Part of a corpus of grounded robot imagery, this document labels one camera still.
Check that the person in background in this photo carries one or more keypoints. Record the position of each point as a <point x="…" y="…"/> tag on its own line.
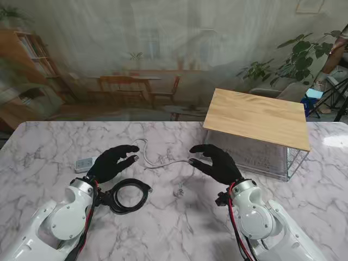
<point x="331" y="62"/>

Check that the printed backdrop curtain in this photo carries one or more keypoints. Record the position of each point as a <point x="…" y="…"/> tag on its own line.
<point x="108" y="40"/>

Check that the black tripod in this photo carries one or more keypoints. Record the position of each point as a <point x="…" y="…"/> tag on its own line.
<point x="343" y="108"/>

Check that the blue storage box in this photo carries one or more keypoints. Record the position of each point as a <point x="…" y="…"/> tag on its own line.
<point x="307" y="106"/>

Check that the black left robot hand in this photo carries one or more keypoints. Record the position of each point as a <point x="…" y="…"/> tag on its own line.
<point x="108" y="163"/>

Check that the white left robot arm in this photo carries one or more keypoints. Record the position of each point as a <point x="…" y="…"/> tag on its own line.
<point x="62" y="217"/>

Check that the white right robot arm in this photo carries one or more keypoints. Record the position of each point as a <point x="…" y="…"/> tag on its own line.
<point x="255" y="217"/>

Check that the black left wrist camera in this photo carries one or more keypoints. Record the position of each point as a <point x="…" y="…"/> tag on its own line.
<point x="104" y="197"/>

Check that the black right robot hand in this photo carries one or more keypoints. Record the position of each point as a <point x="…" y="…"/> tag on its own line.
<point x="220" y="166"/>

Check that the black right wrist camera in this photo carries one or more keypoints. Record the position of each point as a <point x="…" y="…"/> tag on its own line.
<point x="221" y="199"/>

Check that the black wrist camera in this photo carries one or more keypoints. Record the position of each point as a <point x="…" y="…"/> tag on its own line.
<point x="104" y="197"/>
<point x="221" y="199"/>

